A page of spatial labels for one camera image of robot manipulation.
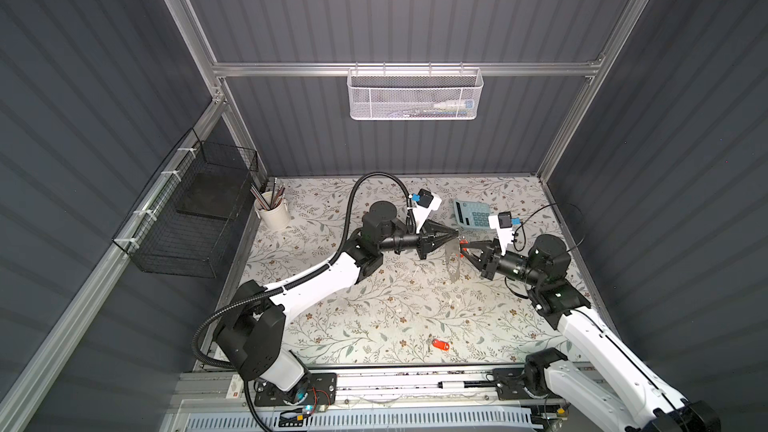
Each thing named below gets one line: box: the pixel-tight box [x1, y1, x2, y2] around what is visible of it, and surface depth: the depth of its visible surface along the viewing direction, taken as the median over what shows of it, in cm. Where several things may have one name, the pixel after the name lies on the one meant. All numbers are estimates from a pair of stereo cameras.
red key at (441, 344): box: [432, 339, 450, 351], surface depth 82 cm
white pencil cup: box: [254, 198, 291, 230], surface depth 102 cm
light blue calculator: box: [453, 200, 491, 229], surface depth 110 cm
